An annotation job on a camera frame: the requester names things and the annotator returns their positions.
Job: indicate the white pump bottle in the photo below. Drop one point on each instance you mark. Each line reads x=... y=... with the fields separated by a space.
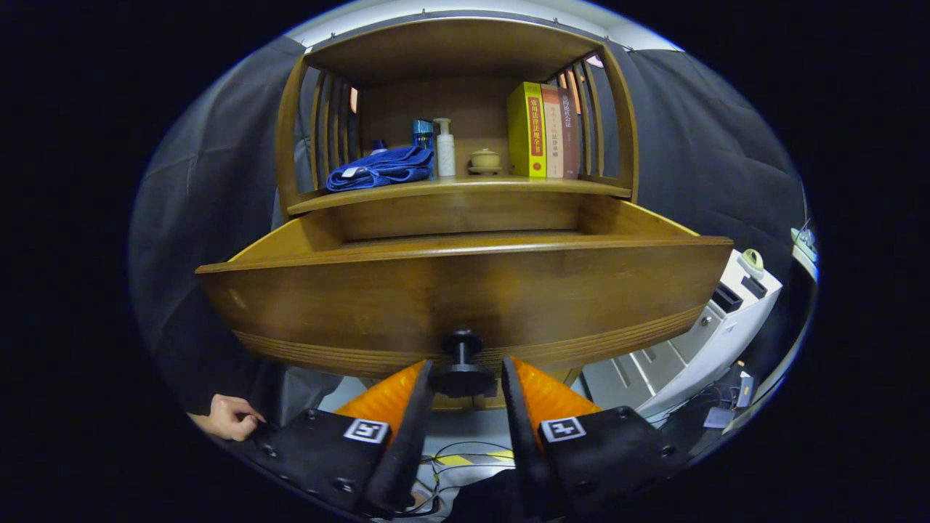
x=445 y=152

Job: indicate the white side unit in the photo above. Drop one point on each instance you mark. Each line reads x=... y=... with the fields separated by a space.
x=697 y=341

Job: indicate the brown book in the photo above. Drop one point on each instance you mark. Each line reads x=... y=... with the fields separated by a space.
x=570 y=138

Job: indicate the white power adapter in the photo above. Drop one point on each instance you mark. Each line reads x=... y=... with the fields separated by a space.
x=745 y=390

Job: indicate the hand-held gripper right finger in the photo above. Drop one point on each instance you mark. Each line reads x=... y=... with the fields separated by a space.
x=517 y=428

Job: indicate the thick yellow book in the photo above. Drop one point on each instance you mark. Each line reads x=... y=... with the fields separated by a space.
x=524 y=131

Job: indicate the folded blue towel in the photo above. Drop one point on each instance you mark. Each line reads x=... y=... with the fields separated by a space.
x=378 y=168

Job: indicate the beige saucer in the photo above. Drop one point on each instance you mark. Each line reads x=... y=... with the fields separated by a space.
x=485 y=171

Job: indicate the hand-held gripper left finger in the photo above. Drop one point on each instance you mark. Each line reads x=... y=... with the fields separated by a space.
x=407 y=443

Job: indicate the beige lidded teacup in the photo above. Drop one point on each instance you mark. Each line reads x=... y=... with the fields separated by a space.
x=485 y=158

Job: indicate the tall blue bottle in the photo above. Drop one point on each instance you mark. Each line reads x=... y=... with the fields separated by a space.
x=423 y=134

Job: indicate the wooden drawer with black knob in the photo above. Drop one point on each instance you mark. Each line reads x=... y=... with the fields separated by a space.
x=436 y=298

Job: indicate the small white bottle blue cap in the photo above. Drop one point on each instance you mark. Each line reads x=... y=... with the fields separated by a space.
x=378 y=146

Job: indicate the wooden countertop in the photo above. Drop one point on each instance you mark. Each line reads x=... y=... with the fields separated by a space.
x=472 y=186

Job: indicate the orange and white book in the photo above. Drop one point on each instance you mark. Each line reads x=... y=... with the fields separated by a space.
x=554 y=131

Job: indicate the wooden cabinet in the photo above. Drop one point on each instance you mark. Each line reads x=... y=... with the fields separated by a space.
x=450 y=51

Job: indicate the white green device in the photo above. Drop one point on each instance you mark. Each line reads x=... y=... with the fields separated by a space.
x=803 y=247

